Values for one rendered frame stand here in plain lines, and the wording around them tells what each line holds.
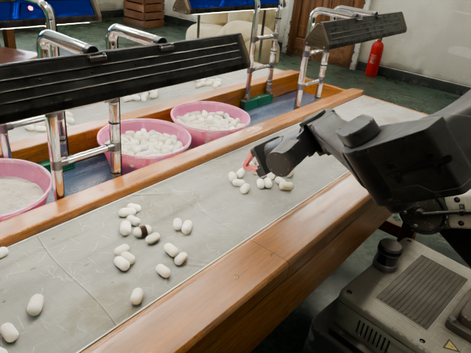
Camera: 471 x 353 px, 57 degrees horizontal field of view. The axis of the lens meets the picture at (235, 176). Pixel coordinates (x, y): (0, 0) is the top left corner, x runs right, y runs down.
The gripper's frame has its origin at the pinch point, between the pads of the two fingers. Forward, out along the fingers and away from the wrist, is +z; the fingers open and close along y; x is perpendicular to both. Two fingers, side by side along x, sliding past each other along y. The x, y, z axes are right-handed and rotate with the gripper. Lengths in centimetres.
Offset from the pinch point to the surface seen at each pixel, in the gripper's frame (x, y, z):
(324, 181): 13.2, -22.5, -3.2
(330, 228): 20.0, -0.3, -14.9
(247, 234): 13.4, 12.5, -3.7
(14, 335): 7, 59, 1
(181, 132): -16.8, -11.7, 29.7
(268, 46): -83, -263, 159
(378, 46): -50, -426, 134
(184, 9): -58, -39, 32
